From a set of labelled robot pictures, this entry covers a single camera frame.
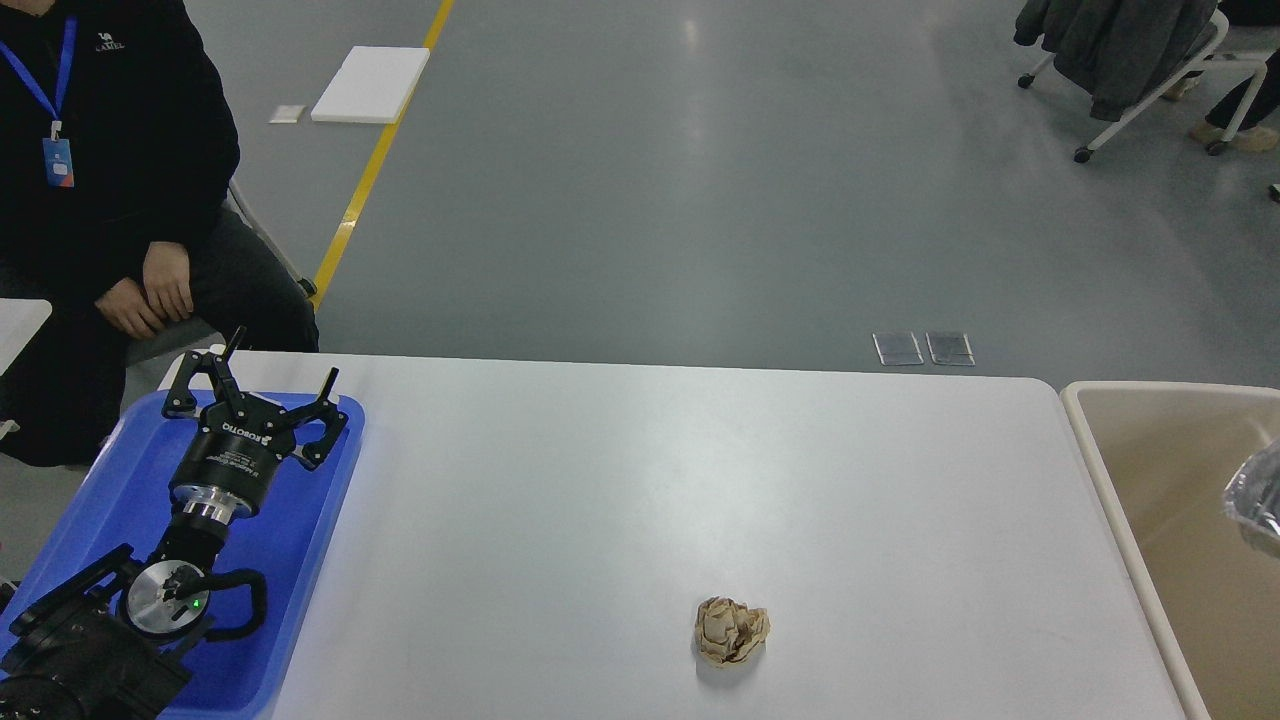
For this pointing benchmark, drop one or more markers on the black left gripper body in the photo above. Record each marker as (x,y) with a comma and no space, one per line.
(233,459)

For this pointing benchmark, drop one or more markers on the aluminium foil tray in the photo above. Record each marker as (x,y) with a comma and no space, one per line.
(1251,500)

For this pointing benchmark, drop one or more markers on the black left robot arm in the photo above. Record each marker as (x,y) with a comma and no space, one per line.
(110,641)

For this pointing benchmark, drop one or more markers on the person's right hand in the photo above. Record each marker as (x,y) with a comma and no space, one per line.
(126,309)

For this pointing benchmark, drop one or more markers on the person's left hand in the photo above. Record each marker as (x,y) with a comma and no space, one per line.
(167,281)

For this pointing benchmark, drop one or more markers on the grey chair of person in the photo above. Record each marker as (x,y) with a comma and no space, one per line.
(180,335)

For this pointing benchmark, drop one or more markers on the blue plastic tray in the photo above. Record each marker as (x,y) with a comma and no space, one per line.
(124,500)

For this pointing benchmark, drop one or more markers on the white table corner left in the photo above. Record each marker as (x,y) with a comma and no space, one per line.
(20,321)

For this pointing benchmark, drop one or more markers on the seated person in black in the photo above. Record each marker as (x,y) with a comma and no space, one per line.
(154,145)

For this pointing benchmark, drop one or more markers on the small white floor tile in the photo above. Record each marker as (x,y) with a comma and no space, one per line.
(286,114)

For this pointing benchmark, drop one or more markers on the white foam board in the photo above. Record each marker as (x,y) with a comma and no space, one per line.
(372,86)

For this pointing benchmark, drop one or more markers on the crumpled brown paper ball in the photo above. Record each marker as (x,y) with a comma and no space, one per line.
(727,633)

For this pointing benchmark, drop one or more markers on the clear floor plate left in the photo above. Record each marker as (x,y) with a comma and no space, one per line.
(898,348)

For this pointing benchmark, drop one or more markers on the clear floor plate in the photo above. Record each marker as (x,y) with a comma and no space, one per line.
(950,348)
(898,348)

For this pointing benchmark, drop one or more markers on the clear floor plate right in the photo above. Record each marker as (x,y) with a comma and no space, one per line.
(950,348)

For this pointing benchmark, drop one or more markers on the beige plastic bin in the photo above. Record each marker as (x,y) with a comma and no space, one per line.
(1160,454)

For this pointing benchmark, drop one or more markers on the grey jacket on chair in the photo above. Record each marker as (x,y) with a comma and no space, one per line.
(1117,51)

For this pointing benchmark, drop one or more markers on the background person's leg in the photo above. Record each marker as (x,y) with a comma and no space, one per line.
(1251,136)

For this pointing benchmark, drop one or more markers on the blue lanyard badge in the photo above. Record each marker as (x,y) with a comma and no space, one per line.
(58,157)

